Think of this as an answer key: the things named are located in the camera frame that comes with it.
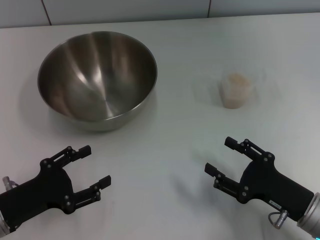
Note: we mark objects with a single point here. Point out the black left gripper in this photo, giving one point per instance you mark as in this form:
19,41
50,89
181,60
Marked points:
50,185

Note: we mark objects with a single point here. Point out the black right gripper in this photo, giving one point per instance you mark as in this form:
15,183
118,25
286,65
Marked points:
270,182

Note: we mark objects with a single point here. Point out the stainless steel mixing bowl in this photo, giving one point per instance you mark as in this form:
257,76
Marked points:
100,75

